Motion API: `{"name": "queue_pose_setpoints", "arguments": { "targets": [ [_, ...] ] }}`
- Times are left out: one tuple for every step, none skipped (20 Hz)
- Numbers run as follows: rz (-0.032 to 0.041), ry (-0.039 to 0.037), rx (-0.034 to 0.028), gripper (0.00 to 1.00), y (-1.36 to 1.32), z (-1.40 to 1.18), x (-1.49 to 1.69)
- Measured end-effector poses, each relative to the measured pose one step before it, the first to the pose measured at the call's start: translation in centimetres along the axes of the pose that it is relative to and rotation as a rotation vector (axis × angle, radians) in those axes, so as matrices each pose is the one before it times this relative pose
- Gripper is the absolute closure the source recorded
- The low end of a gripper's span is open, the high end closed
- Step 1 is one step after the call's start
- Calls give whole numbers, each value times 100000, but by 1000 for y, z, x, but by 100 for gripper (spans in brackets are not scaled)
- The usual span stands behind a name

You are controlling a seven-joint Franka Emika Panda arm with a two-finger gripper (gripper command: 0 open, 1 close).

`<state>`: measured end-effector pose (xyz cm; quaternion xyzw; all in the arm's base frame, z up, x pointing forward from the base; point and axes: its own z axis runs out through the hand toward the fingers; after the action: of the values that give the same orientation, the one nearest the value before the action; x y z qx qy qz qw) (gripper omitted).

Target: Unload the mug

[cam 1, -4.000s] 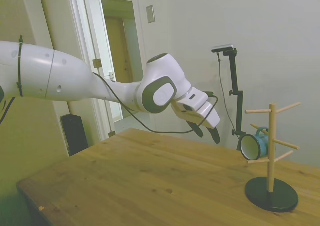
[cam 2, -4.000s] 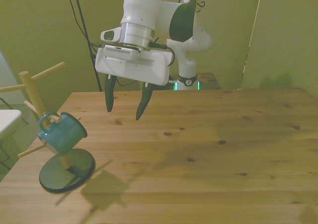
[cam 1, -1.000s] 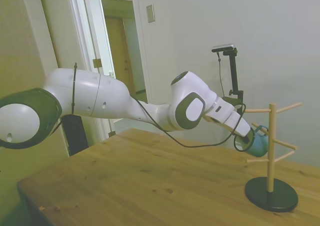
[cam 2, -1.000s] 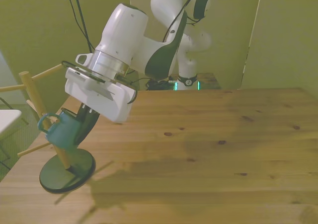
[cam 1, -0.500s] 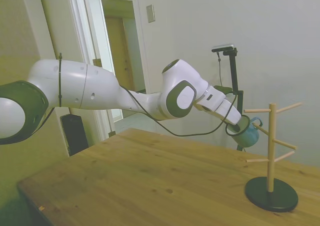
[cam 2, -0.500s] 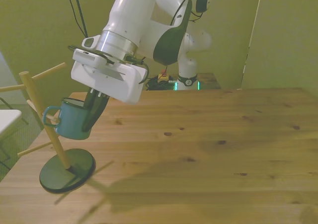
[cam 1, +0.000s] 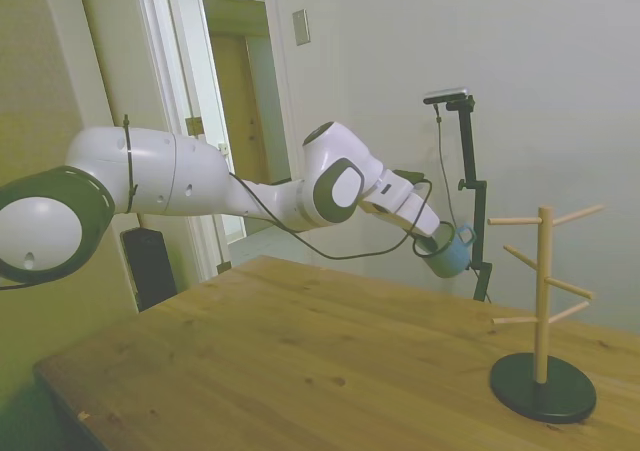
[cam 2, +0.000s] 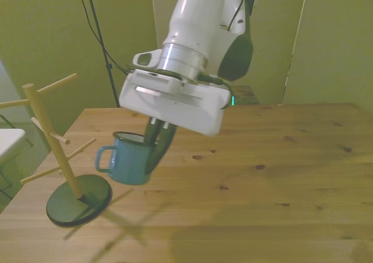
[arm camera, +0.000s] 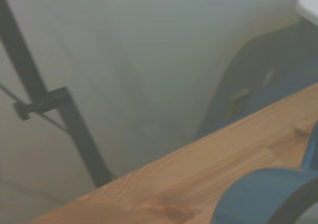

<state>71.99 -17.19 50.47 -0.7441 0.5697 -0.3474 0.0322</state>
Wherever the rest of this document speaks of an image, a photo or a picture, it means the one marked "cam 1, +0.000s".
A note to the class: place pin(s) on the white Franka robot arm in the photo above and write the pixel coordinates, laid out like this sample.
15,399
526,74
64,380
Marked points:
175,181

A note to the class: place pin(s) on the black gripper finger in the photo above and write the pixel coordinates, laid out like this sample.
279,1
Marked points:
428,243

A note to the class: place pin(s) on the white door frame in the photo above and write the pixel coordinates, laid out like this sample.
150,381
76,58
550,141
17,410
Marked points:
175,46

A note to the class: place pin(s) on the grey wall switch plate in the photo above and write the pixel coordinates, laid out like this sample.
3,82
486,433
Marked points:
301,27

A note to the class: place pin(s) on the grey exterior camera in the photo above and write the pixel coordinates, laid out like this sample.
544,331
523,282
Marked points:
447,95

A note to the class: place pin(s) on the black box speaker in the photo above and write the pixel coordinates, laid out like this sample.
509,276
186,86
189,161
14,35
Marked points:
149,271

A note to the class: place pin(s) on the black camera stand pole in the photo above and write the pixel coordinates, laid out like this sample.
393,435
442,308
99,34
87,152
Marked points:
472,171

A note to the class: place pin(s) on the wooden mug tree black base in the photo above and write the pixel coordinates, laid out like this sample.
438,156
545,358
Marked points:
544,271

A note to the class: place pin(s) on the brown wooden door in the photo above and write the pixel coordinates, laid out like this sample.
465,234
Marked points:
240,116

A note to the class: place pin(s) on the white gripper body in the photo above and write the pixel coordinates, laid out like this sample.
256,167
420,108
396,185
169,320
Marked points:
417,211

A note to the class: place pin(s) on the teal enamel mug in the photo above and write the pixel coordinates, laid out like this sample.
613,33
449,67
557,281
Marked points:
450,262

